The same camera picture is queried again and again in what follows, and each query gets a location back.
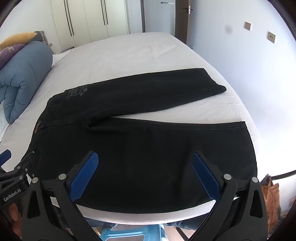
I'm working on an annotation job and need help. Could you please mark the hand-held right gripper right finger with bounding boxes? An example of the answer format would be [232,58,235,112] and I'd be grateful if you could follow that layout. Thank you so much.
[190,151,271,241]

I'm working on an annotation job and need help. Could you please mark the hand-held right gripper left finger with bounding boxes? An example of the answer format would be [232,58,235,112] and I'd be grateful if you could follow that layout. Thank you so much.
[21,151,100,241]

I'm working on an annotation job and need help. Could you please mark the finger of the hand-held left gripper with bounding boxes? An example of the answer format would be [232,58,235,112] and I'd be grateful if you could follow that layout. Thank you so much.
[0,149,12,168]
[13,151,42,180]

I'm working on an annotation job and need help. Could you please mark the black denim pants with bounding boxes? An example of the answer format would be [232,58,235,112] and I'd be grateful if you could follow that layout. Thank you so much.
[20,68,259,215]

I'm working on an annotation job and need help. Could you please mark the person's left hand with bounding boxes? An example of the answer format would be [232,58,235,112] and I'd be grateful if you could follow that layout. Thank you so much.
[0,201,23,233]

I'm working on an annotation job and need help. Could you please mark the orange bag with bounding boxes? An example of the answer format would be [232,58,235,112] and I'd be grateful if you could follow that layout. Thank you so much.
[260,174,282,230]

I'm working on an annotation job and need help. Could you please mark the blue plastic stool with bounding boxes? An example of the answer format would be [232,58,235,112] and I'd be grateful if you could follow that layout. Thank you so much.
[99,223,167,241]

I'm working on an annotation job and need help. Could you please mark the grey pillow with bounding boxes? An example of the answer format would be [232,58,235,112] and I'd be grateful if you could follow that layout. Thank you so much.
[34,30,55,48]
[0,41,54,125]

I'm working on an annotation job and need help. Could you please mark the purple pillow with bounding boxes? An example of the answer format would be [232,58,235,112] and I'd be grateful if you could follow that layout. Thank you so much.
[0,44,25,70]

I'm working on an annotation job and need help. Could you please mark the yellow pillow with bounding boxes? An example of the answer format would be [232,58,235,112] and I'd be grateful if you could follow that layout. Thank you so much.
[0,32,38,50]

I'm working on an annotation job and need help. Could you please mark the white paper sheet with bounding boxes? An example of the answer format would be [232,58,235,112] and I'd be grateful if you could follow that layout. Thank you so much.
[54,47,75,55]

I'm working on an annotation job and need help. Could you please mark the bed with white sheet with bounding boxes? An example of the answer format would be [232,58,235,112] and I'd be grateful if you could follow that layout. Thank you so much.
[0,31,258,226]

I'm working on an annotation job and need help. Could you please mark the dark brown door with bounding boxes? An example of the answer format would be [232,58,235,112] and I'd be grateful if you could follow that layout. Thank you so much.
[175,0,193,45]

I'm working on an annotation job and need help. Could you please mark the white wardrobe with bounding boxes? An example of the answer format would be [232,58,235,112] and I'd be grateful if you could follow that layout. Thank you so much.
[50,0,130,48]

